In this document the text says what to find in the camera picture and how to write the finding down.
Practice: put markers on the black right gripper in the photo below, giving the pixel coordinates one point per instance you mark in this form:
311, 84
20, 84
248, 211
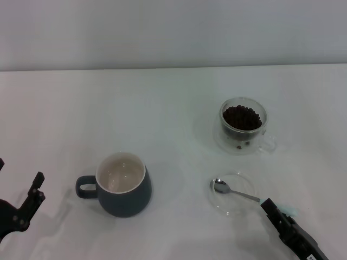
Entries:
303, 243

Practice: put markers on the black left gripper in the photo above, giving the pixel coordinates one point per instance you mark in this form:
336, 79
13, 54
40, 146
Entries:
11, 216

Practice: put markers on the round clear glass saucer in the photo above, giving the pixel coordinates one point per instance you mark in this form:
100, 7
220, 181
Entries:
230, 205

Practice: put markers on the dark grey ceramic mug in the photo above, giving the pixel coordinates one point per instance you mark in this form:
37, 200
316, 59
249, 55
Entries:
127, 203

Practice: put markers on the double-walled glass cup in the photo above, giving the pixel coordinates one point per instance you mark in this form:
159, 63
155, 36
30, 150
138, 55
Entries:
222, 135

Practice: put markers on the coffee beans pile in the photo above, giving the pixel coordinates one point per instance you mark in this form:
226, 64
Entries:
241, 117

